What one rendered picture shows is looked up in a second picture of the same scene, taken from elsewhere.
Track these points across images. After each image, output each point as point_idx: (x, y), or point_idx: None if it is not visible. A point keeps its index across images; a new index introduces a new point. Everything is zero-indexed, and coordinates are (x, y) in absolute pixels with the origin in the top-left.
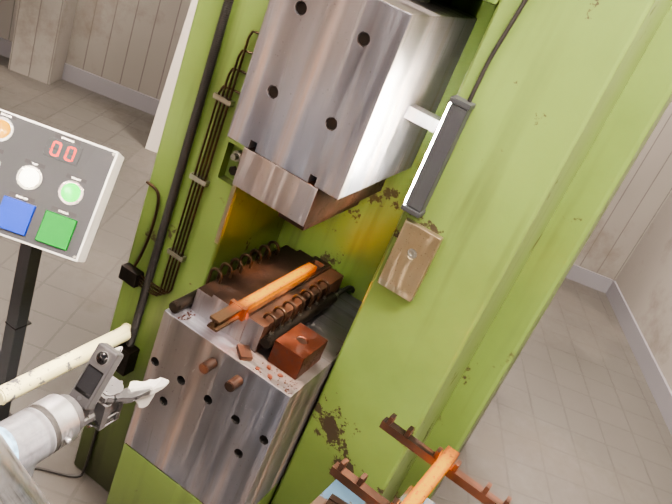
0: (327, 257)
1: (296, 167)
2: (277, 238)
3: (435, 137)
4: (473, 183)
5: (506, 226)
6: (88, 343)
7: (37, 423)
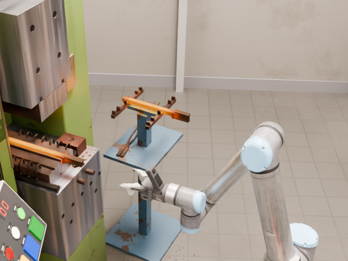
0: None
1: (57, 84)
2: None
3: None
4: (68, 26)
5: (81, 27)
6: None
7: (185, 188)
